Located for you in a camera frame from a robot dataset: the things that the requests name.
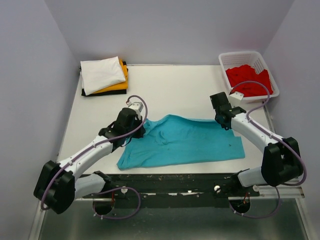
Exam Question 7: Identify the turquoise t shirt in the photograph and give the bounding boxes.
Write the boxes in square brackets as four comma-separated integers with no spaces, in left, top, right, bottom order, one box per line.
[117,114,245,170]

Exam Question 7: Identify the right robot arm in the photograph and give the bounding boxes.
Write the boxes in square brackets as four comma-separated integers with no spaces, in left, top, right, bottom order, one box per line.
[210,92,304,196]

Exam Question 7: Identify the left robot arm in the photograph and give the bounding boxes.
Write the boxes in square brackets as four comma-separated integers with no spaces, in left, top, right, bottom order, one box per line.
[33,102,146,214]

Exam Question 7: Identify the folded black t shirt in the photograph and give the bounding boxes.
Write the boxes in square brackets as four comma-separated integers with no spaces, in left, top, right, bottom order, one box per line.
[80,61,129,98]

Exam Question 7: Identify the folded yellow t shirt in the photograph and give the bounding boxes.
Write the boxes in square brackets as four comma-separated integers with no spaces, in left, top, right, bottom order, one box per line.
[91,58,130,95]

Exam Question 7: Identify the folded white t shirt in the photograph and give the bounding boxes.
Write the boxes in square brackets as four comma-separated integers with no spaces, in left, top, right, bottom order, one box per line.
[80,56,129,97]

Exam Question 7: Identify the red t shirt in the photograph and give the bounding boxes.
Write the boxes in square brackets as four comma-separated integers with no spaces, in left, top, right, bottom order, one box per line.
[226,64,274,97]

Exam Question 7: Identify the white plastic laundry basket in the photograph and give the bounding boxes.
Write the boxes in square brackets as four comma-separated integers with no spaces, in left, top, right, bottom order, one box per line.
[218,51,280,103]

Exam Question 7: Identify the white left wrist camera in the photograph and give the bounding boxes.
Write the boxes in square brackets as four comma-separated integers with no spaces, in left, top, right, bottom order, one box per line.
[127,102,144,114]

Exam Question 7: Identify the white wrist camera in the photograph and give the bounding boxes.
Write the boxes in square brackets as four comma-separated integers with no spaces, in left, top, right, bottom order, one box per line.
[228,91,244,106]
[127,102,144,114]

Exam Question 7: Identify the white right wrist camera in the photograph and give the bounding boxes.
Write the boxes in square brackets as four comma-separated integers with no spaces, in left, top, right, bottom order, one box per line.
[228,91,244,106]

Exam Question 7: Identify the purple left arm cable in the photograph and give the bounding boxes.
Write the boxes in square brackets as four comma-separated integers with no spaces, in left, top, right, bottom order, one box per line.
[39,94,150,221]

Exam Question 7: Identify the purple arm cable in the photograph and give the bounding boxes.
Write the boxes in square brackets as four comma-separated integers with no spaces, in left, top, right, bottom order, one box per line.
[228,80,308,220]
[39,94,150,221]

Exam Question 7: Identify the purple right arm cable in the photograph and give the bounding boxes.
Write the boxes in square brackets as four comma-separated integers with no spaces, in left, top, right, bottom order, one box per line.
[228,80,308,220]

